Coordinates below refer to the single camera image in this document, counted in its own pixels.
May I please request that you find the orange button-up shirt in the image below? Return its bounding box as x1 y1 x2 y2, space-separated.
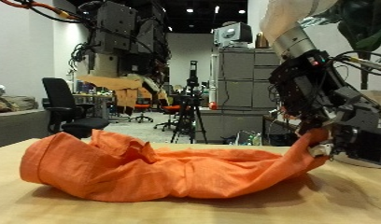
19 127 334 203

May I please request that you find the dark side table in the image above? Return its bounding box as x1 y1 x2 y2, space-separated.
261 114 301 147

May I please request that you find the tall grey metal cabinet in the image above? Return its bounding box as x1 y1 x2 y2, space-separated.
217 47 282 111

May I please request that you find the copper kettle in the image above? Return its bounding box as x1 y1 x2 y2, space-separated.
255 31 271 49

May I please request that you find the plastic bottles bag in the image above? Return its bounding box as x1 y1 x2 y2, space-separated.
231 130 262 147

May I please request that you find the office desk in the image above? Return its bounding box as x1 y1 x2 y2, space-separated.
70 92 117 120

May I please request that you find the low grey cabinet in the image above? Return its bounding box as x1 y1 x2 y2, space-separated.
197 106 278 145

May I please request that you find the green leafy plant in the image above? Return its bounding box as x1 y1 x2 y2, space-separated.
299 0 381 91

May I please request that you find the black office chair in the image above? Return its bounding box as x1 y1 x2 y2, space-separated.
40 77 110 139

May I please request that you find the orange office chair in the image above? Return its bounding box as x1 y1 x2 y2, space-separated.
129 102 154 124
152 92 182 132

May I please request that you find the grey CRT monitor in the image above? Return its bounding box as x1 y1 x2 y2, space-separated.
213 21 254 49

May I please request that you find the brown cushion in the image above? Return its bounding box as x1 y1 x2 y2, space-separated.
0 95 37 115

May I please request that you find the grey sofa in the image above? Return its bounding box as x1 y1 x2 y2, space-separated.
0 108 49 150

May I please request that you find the black cable bundle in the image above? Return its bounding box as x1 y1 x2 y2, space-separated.
21 0 92 25
329 50 381 77

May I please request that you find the orange cable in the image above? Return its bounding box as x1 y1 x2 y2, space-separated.
0 0 82 21

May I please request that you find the black camera tripod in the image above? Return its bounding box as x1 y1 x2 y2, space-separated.
169 60 209 145

